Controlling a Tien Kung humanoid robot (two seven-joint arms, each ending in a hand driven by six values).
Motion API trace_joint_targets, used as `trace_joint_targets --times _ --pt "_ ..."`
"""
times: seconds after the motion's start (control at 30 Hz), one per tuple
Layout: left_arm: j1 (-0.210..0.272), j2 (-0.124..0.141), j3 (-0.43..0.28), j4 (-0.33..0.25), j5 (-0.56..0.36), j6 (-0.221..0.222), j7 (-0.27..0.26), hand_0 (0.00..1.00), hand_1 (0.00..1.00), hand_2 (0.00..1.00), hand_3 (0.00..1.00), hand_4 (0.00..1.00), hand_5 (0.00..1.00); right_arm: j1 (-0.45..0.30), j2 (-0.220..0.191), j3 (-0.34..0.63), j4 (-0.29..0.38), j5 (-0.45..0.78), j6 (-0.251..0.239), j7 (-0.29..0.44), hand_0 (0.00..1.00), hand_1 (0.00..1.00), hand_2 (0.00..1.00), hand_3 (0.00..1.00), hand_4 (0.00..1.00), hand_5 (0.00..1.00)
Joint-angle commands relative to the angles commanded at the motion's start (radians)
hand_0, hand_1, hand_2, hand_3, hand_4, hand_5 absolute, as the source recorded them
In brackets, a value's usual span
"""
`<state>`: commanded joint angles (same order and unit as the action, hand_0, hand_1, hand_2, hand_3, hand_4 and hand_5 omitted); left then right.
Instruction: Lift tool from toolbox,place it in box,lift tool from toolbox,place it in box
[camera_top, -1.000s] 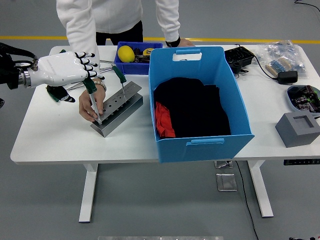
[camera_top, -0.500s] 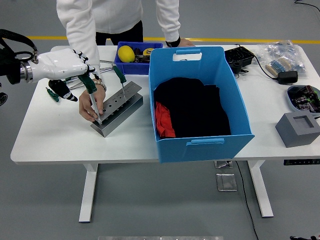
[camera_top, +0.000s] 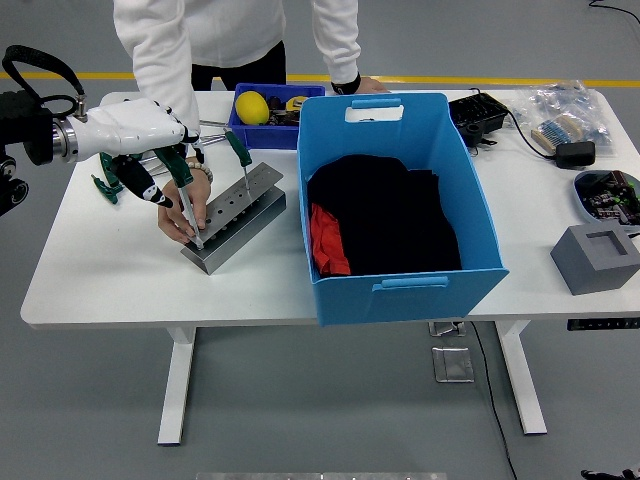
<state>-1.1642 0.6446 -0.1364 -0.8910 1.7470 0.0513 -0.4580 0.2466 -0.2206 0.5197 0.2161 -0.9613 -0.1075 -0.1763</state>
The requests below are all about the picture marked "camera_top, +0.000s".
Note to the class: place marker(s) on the person's right hand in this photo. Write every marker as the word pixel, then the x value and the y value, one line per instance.
pixel 172 215

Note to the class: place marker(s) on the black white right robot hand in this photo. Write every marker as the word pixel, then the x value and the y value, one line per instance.
pixel 607 475

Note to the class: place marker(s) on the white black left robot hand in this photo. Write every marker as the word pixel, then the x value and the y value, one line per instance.
pixel 125 130

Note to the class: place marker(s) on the person's left hand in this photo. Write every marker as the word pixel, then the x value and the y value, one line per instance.
pixel 371 86

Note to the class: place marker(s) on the grey metal tool rack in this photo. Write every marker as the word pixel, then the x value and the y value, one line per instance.
pixel 240 220

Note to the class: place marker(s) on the person's left forearm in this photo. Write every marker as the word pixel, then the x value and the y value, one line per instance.
pixel 340 55

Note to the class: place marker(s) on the person's right forearm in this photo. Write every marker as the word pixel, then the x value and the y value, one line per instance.
pixel 165 85

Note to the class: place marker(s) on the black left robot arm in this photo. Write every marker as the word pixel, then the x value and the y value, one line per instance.
pixel 22 132

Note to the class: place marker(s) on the large blue folding box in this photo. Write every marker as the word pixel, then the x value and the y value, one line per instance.
pixel 400 300

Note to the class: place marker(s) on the black wristband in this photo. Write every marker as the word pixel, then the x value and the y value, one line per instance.
pixel 345 86

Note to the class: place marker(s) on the yellow tape measure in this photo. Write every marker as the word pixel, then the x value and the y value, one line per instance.
pixel 296 103

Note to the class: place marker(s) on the dark small parts pile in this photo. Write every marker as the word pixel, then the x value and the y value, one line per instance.
pixel 282 118

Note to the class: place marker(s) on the black plastic tray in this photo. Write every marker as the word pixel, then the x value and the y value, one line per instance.
pixel 477 111

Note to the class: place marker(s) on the black cylinder part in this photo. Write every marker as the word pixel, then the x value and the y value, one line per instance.
pixel 472 134

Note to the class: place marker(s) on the small blue plastic bin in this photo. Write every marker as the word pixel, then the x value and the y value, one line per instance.
pixel 265 136

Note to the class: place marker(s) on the white table leg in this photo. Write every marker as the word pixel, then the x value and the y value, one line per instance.
pixel 176 390
pixel 522 380

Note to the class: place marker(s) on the black cloth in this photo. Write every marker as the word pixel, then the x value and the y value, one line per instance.
pixel 395 220

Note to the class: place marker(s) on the person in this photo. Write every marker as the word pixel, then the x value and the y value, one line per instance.
pixel 230 30

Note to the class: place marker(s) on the black table control panel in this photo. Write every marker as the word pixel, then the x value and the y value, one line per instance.
pixel 602 324

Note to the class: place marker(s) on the red cloth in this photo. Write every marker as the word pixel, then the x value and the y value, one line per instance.
pixel 327 240

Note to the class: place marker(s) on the clear plastic parts bag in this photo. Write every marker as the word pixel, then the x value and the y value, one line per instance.
pixel 555 102

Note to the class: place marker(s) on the large metal floor plate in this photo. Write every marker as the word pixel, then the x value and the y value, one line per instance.
pixel 452 365

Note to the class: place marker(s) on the beige resistor tape roll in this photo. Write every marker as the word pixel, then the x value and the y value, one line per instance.
pixel 557 132

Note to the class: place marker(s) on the grey block with recess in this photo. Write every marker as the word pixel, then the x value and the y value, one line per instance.
pixel 585 270

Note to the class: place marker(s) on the black power adapter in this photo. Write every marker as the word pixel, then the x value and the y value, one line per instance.
pixel 576 155

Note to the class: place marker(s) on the small metal floor plate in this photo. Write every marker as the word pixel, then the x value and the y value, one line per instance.
pixel 445 328

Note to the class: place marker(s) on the light blue dish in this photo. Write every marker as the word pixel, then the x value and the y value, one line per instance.
pixel 580 200

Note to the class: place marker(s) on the electronic components pile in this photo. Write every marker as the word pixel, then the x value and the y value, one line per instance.
pixel 612 197

